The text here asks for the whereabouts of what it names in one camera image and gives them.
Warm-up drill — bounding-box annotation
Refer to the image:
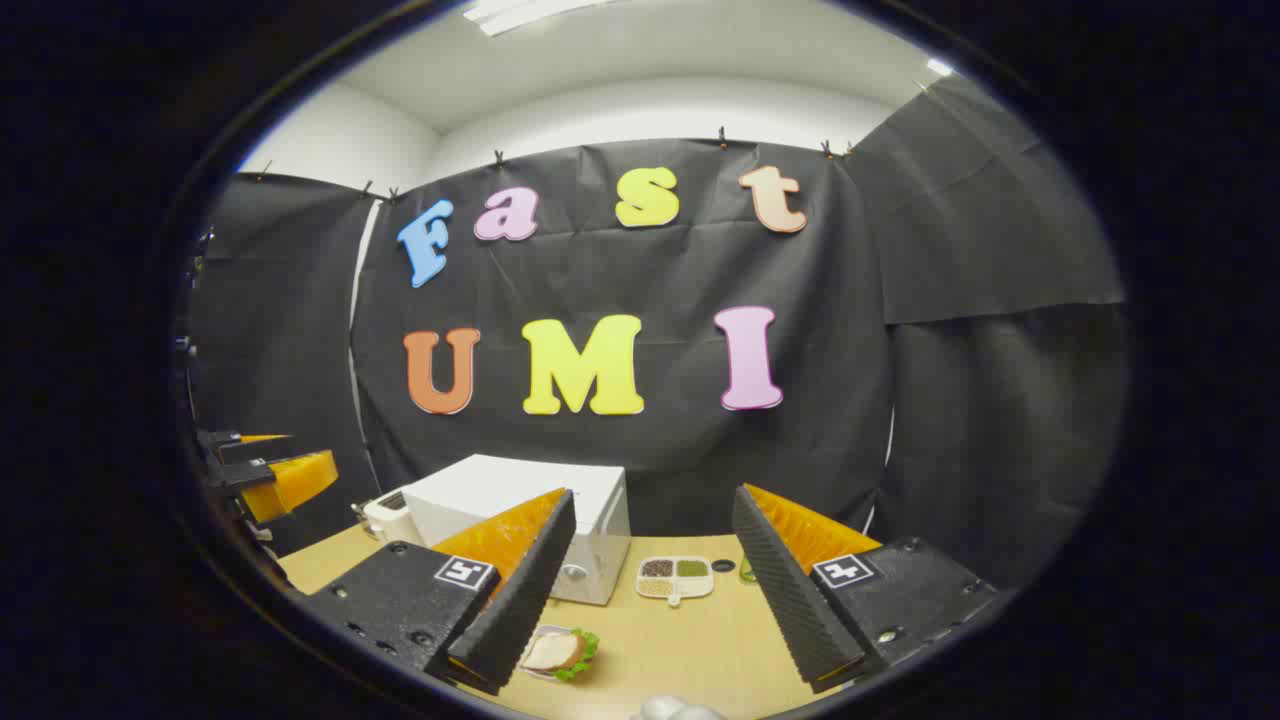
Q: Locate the white rectangular tray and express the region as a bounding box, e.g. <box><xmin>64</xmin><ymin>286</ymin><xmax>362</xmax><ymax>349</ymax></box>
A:
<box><xmin>518</xmin><ymin>624</ymin><xmax>601</xmax><ymax>683</ymax></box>

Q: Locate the white sectioned dish of beans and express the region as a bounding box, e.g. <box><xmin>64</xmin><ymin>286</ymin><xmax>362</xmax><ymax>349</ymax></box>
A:
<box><xmin>636</xmin><ymin>555</ymin><xmax>716</xmax><ymax>608</ymax></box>

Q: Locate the black backdrop cloth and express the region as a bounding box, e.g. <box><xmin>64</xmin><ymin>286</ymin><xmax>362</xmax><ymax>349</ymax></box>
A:
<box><xmin>185</xmin><ymin>75</ymin><xmax>1131</xmax><ymax>591</ymax></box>

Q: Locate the sandwich with lettuce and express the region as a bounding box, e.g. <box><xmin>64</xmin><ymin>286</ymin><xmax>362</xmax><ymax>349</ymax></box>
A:
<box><xmin>520</xmin><ymin>628</ymin><xmax>601</xmax><ymax>683</ymax></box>

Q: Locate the white toaster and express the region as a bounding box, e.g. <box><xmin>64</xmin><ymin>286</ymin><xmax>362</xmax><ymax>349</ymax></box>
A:
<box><xmin>352</xmin><ymin>488</ymin><xmax>426</xmax><ymax>546</ymax></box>

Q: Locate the long ceiling light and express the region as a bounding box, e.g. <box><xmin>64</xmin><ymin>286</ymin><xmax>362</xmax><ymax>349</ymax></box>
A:
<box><xmin>462</xmin><ymin>0</ymin><xmax>621</xmax><ymax>38</ymax></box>

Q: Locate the white microwave oven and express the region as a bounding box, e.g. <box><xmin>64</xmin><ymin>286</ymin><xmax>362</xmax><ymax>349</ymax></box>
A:
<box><xmin>402</xmin><ymin>454</ymin><xmax>633</xmax><ymax>607</ymax></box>

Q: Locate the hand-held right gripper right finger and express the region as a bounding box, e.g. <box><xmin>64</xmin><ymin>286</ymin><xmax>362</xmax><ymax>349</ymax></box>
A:
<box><xmin>732</xmin><ymin>484</ymin><xmax>1001</xmax><ymax>693</ymax></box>

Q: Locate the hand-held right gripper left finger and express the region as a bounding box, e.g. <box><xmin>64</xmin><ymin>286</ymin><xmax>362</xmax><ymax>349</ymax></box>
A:
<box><xmin>300</xmin><ymin>488</ymin><xmax>578</xmax><ymax>698</ymax></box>

